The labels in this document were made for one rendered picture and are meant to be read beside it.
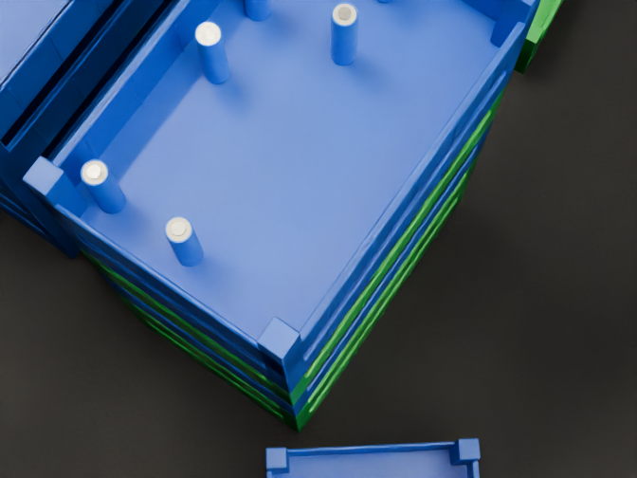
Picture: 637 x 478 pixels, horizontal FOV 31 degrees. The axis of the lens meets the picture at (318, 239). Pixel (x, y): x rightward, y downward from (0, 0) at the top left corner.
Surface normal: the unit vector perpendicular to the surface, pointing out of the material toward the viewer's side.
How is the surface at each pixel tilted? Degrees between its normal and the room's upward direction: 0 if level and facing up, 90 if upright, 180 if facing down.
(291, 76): 0
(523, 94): 0
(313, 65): 0
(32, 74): 90
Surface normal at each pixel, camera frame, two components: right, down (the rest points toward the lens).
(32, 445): 0.00, -0.25
